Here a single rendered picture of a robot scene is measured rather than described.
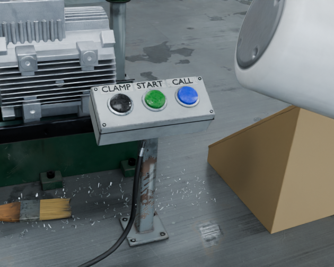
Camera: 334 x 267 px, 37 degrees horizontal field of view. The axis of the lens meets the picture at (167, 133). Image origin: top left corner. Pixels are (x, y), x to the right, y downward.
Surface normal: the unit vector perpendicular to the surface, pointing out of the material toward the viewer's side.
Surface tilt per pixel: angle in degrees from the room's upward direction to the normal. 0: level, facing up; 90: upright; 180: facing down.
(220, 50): 0
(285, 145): 90
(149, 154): 90
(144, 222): 90
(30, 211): 0
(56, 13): 90
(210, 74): 0
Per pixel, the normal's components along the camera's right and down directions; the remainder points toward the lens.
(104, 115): 0.22, -0.48
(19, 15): 0.33, 0.52
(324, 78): 0.00, 0.65
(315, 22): 0.23, 0.08
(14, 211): 0.06, -0.85
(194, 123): 0.26, 0.87
